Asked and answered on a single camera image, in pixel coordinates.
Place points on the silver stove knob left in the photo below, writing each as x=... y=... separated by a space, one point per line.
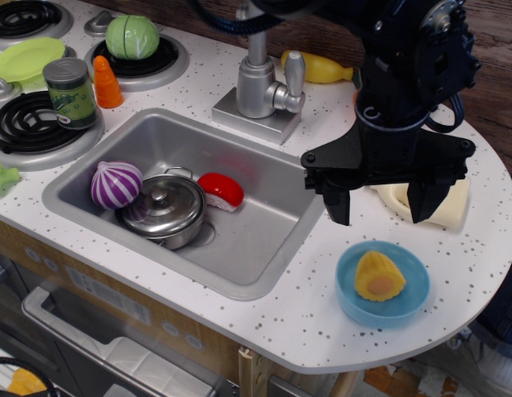
x=9 y=91

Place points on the light blue plastic bowl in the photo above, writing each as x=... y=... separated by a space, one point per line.
x=390 y=313

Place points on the black burner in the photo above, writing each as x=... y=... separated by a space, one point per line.
x=20 y=19
x=166 y=65
x=31 y=138

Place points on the red toy cheese wedge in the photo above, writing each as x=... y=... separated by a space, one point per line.
x=222 y=191

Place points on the silver toy faucet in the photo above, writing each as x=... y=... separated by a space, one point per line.
x=260 y=105

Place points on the orange toy carrot tip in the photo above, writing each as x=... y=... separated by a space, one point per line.
x=107 y=89

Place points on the black rear right burner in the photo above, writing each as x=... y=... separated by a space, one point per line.
x=166 y=65

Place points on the yellow object on floor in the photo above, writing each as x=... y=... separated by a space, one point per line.
x=25 y=383

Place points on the green toy cabbage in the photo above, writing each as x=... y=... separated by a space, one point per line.
x=131 y=37

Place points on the black front left burner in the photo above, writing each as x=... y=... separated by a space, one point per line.
x=31 y=138

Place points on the light green plastic plate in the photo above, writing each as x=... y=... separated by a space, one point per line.
x=27 y=59

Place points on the yellow toy squeeze bottle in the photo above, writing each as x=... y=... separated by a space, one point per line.
x=313 y=68

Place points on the silver stove knob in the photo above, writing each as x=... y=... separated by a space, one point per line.
x=9 y=91
x=98 y=25

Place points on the black rear left burner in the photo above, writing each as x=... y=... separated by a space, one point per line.
x=20 y=19

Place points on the steel pot with lid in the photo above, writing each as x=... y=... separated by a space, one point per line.
x=169 y=210

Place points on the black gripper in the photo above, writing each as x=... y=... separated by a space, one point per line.
x=429 y=162

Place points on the yellow toy corn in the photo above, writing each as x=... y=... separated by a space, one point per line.
x=378 y=278

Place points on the silver oven door handle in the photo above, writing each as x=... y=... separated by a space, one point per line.
x=110 y=358

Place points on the purple striped toy onion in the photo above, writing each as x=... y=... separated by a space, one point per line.
x=115 y=184

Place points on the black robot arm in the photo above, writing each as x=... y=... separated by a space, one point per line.
x=417 y=54

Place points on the silver toy sink basin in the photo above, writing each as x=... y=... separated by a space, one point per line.
x=222 y=210

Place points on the green toy pea can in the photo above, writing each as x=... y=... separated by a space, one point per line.
x=71 y=93

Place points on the cream toy detergent bottle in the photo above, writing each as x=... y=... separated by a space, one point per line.
x=450 y=213

